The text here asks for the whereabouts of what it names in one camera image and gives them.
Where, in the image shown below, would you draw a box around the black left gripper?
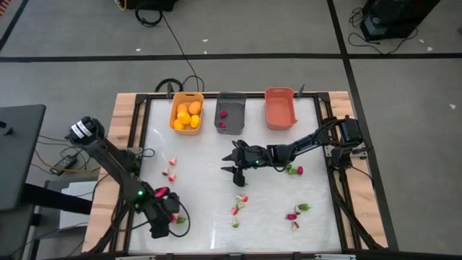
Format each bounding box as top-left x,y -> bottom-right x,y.
144,193 -> 180,240

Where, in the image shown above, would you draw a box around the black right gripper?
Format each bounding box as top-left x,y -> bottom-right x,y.
221,141 -> 275,188

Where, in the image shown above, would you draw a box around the grey plastic basket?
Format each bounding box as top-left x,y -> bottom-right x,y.
214,91 -> 248,136

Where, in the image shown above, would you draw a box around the orange plastic basket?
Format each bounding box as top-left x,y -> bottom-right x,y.
264,87 -> 299,131

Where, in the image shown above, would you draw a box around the yellow plastic basket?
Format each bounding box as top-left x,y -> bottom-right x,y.
168,91 -> 205,137

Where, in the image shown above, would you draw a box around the white flat box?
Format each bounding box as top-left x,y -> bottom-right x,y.
58,180 -> 99,230

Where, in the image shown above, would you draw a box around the black support beam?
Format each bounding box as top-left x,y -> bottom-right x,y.
21,183 -> 93,215

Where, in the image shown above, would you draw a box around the black power adapter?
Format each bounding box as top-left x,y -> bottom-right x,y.
50,155 -> 79,177

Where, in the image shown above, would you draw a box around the dark grey desk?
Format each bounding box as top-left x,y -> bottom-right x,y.
0,104 -> 47,212

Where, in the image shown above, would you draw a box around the black floor equipment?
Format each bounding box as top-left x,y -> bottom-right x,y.
124,0 -> 180,12

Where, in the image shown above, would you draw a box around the black equipment case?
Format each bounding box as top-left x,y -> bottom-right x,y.
359,0 -> 442,42

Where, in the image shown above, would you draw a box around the orange floor cable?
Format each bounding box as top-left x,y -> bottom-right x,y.
34,148 -> 102,173

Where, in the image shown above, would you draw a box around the looped black cables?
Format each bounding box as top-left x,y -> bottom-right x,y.
154,74 -> 206,94

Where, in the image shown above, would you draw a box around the long black floor cable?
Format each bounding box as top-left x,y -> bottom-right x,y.
160,13 -> 201,93

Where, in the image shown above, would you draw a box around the coiled black cable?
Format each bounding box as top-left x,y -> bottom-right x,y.
134,2 -> 164,28

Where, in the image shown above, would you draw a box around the tangled black cables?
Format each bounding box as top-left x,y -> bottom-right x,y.
346,6 -> 419,56

